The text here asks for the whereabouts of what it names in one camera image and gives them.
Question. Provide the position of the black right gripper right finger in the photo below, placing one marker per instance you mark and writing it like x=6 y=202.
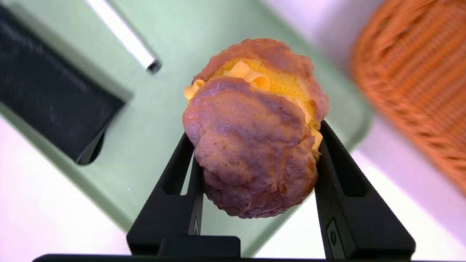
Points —
x=356 y=222

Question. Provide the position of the white marker with black cap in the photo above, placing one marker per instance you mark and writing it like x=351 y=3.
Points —
x=123 y=36

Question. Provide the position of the orange wicker basket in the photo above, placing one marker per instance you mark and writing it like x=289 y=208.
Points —
x=418 y=80

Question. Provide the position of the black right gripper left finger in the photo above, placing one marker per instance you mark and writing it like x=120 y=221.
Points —
x=171 y=211

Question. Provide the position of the light green plastic tray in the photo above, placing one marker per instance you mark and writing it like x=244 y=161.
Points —
x=174 y=32

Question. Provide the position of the pink bread bun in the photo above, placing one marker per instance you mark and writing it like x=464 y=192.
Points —
x=255 y=145

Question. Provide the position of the black fabric pouch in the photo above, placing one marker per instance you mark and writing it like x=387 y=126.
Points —
x=47 y=94

